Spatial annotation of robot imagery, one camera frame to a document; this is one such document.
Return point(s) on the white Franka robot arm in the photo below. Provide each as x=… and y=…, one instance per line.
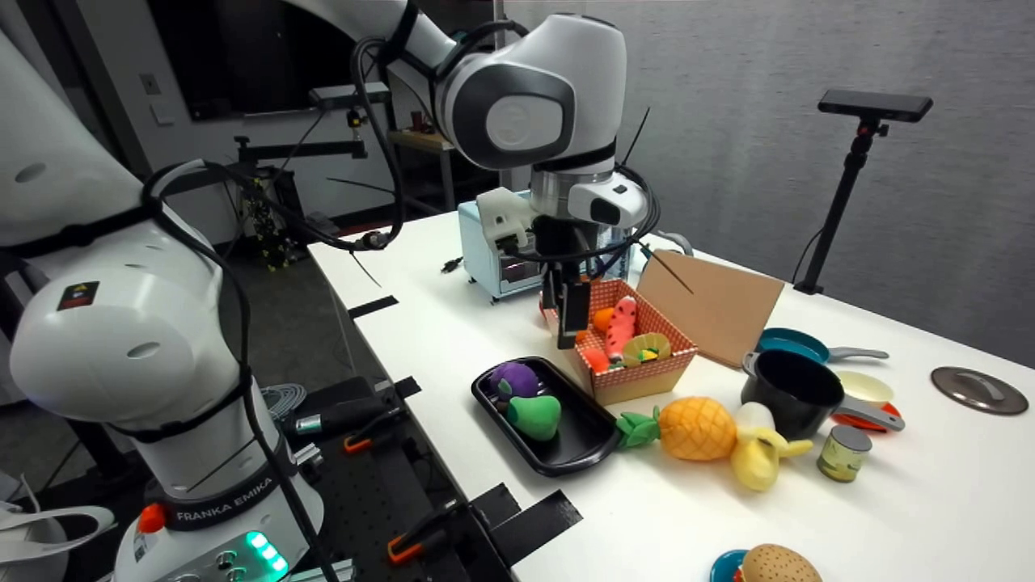
x=117, y=323

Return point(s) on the watermelon slice plush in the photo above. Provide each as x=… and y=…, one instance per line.
x=624, y=326

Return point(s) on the purple plush toy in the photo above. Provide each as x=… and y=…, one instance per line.
x=519, y=376

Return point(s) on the black camera on tripod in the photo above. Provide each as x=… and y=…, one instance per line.
x=875, y=105

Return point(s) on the silver metal disc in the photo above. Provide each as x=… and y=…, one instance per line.
x=978, y=389

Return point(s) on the orange checkered cardboard box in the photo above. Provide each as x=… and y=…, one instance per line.
x=657, y=376

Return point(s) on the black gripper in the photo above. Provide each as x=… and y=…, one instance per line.
x=562, y=247

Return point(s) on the yellow green fruit plush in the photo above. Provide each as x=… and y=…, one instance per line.
x=647, y=347

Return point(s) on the wooden side table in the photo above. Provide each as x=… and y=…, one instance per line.
x=421, y=137

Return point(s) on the small orange plush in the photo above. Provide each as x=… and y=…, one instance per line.
x=604, y=319

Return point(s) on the small tin can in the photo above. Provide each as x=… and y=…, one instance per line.
x=843, y=454

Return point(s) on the black plastic tray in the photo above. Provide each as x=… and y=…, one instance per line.
x=572, y=445

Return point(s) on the pineapple plush toy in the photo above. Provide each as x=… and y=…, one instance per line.
x=699, y=428

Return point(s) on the red orange plush toy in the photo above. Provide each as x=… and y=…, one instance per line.
x=589, y=354

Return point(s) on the black tape strip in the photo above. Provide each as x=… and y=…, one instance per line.
x=492, y=506
x=374, y=305
x=545, y=524
x=404, y=389

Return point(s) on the light blue toaster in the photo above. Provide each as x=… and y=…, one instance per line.
x=489, y=261

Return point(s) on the cream bowl with red rim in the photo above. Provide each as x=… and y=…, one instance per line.
x=867, y=389

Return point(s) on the yellow banana plush toy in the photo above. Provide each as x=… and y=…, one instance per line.
x=754, y=460

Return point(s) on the black pot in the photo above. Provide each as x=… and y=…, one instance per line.
x=794, y=392

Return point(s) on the blue round plate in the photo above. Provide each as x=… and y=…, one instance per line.
x=727, y=566

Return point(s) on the burger plush toy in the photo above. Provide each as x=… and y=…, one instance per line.
x=779, y=562

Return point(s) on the green plush toy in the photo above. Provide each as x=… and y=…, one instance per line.
x=536, y=416

